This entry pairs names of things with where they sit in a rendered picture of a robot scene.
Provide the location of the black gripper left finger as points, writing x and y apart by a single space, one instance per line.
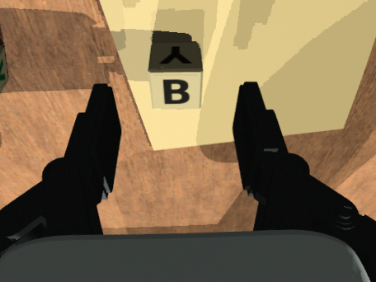
65 201

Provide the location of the beige flat mat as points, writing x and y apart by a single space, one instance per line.
308 57

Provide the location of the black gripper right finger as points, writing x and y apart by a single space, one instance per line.
294 197

